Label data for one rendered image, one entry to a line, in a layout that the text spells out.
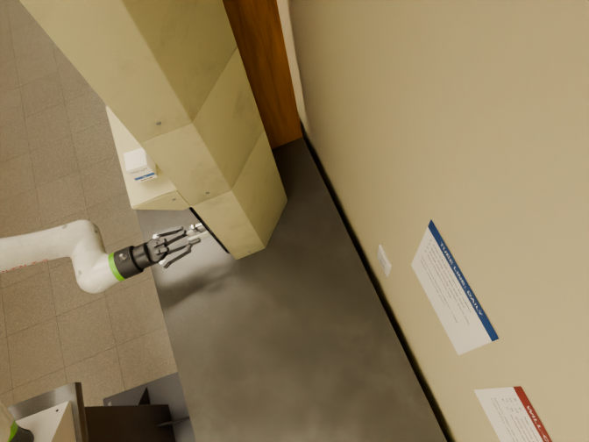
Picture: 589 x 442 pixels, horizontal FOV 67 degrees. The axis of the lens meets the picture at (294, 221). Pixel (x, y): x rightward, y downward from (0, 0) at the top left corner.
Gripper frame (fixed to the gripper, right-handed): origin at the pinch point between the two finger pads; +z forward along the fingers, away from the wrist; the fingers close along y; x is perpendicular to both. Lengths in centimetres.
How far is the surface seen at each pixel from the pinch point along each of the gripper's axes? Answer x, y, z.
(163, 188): -36.6, -3.3, 2.6
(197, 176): -38.6, -5.2, 11.4
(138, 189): -36.6, -1.2, -3.3
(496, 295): -63, -56, 49
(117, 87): -72, -5, 9
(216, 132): -47, -2, 20
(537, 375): -61, -68, 49
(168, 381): 113, -19, -61
